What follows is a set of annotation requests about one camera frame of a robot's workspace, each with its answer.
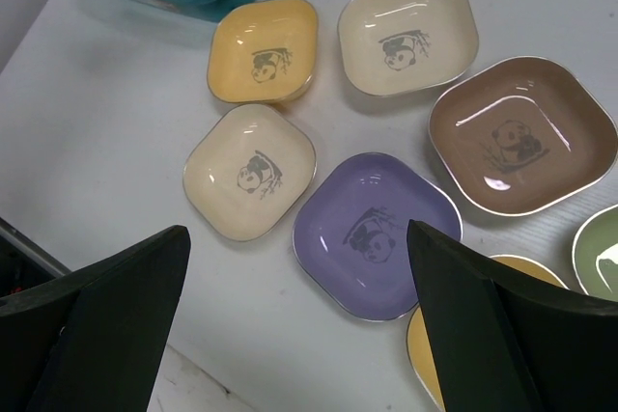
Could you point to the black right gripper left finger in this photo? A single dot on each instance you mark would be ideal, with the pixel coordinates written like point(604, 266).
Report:
point(91, 339)

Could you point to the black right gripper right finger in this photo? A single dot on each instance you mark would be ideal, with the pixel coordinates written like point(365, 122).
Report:
point(506, 341)

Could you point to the cream panda plate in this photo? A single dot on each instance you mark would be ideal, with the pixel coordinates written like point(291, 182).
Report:
point(249, 171)
point(396, 47)

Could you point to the orange panda plate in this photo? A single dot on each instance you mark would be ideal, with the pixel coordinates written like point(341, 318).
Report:
point(264, 52)

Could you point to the yellow plate near right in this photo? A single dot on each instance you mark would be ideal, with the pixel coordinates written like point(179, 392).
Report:
point(418, 346)

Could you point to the green plate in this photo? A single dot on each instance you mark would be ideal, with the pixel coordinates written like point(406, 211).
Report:
point(594, 254)

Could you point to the large purple panda plate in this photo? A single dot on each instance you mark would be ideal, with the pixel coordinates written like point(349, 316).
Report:
point(350, 237)

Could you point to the brown panda plate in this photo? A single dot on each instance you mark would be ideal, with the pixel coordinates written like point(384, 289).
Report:
point(521, 136)

